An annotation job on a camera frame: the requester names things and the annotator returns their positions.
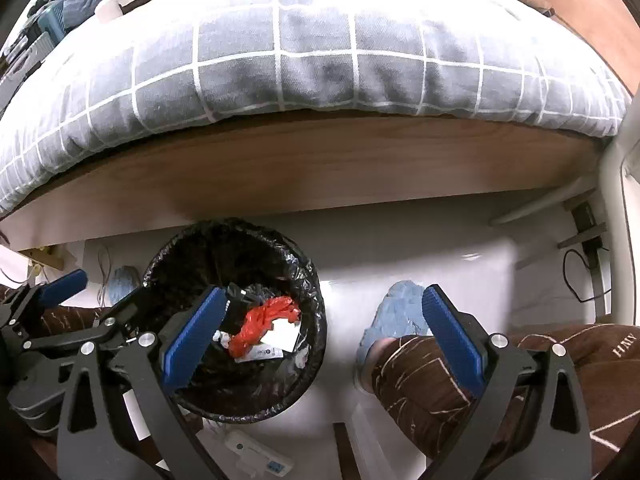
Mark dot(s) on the wooden headboard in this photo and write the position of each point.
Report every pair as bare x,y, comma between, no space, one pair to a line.
590,5

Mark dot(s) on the grey checked bed sheet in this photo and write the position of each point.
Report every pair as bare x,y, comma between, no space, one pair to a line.
320,60

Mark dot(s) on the wooden bed frame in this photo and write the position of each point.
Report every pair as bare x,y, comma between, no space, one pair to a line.
325,170

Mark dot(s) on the white paper slip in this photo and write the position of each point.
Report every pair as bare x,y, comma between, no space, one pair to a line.
286,335

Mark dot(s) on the teal suitcase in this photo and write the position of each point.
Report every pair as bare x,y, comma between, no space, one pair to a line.
52,22

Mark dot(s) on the dark brown furniture leg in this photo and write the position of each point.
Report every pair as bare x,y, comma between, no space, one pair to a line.
344,452

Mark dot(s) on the black bagged waste bin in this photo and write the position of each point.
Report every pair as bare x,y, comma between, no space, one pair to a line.
210,250

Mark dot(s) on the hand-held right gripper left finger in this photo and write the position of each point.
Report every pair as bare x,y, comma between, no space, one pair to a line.
192,340

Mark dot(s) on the blue fuzzy slipper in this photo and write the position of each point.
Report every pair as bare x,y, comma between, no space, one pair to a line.
122,282
395,310

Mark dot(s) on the grey ribbed suitcase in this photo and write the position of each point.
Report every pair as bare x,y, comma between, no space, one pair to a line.
25,60

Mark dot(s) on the red plastic bag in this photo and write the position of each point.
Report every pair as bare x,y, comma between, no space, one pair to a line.
260,322

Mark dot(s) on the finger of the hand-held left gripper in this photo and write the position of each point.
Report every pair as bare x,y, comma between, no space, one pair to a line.
65,285
112,322

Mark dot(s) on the black metal stand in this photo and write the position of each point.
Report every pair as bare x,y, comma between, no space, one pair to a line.
584,215

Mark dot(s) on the person's right leg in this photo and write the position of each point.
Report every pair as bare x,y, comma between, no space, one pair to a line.
415,385

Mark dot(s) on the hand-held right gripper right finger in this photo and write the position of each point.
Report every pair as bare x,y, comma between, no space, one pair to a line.
452,340

